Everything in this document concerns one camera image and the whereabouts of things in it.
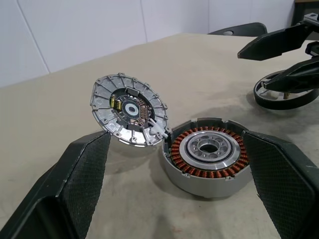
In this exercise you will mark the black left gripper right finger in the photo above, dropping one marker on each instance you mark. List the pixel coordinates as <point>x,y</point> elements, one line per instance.
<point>274,174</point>

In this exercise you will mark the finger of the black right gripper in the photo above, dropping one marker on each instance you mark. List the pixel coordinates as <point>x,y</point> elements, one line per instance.
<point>274,44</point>
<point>299,77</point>

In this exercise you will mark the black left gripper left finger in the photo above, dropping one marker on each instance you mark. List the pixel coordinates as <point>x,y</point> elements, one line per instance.
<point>74,179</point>

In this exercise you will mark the black clutch pressure plate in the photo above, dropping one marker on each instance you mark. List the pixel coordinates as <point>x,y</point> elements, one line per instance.
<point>216,174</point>

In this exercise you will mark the silver clutch disc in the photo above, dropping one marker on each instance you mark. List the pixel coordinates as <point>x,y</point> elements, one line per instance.
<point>104,99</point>

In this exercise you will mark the black folding chair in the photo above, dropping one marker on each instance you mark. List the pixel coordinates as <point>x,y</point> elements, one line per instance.
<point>244,28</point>

